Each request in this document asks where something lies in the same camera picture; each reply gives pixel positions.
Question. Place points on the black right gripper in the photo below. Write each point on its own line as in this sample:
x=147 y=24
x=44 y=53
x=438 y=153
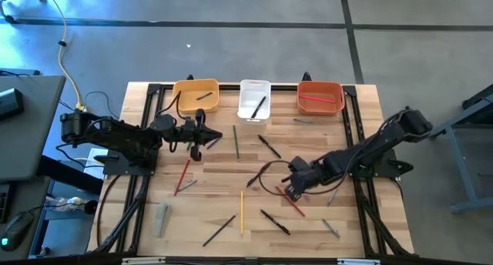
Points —
x=308 y=174

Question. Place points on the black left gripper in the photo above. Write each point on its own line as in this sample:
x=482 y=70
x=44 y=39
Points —
x=188 y=131

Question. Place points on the purple crayon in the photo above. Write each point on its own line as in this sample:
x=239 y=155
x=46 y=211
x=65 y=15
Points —
x=204 y=96
x=213 y=143

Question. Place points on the green pen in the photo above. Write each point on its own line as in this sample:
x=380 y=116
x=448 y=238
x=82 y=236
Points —
x=189 y=146

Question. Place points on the red pencil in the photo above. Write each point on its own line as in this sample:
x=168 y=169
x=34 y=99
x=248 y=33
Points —
x=317 y=98
x=296 y=208
x=182 y=177

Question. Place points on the green pencil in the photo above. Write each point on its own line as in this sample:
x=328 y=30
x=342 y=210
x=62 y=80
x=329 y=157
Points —
x=236 y=141

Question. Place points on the black pen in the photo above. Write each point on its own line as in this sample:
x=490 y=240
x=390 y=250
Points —
x=258 y=107
x=269 y=146
x=275 y=222
x=258 y=175

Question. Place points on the grey crayon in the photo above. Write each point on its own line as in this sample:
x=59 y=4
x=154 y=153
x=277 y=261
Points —
x=333 y=197
x=331 y=228

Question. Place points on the grey-green crayon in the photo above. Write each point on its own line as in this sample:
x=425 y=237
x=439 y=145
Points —
x=188 y=186

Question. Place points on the grey pencil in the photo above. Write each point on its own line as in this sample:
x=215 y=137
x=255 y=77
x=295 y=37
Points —
x=303 y=121

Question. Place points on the yellow pencil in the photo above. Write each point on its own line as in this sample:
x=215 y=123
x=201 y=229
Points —
x=242 y=215

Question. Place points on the dark brown pencil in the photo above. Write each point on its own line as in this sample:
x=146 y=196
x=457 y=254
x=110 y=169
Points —
x=219 y=230

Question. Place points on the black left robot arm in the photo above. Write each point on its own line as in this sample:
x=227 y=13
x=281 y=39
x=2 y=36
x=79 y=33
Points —
x=123 y=136

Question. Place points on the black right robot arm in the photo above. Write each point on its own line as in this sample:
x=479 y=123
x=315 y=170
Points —
x=369 y=149

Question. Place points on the yellow plastic bin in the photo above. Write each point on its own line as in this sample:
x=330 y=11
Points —
x=200 y=105

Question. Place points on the white plastic bin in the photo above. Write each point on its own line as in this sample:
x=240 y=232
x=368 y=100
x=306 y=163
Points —
x=246 y=103

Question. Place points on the orange plastic bin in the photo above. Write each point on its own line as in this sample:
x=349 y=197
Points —
x=319 y=108

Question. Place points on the white label strip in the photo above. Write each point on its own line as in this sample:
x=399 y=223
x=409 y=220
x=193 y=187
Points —
x=142 y=261
x=358 y=262

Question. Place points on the white paper sheet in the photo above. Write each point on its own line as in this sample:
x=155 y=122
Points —
x=92 y=155

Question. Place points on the black round object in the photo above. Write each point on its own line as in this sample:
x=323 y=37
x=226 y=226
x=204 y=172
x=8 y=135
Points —
x=91 y=207

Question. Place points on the clear plastic bottle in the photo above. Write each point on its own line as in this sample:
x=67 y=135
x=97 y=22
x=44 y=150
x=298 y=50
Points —
x=73 y=202

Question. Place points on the grey desk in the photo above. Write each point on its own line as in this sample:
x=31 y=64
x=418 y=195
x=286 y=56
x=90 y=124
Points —
x=31 y=141

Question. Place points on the grey metal bench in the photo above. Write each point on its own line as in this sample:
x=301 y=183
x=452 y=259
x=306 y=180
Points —
x=477 y=205

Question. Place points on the black box device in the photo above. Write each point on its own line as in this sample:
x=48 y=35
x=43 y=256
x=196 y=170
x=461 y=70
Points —
x=9 y=103

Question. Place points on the black computer mouse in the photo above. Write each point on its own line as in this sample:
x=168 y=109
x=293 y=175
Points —
x=15 y=230

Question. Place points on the black keyboard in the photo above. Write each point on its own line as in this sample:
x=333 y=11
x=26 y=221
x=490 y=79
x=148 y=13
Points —
x=4 y=203

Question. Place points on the black aluminium rig frame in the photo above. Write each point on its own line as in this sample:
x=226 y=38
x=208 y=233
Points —
x=230 y=87

